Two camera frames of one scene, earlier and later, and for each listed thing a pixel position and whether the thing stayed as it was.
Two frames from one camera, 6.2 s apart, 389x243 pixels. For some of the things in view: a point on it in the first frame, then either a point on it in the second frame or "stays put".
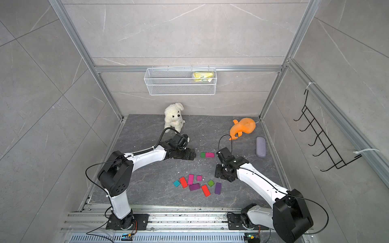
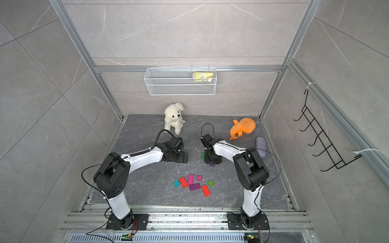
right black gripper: [218, 173] -> [207, 161]
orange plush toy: [246, 125] stays put
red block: [205, 191] stays put
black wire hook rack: [339, 163] stays put
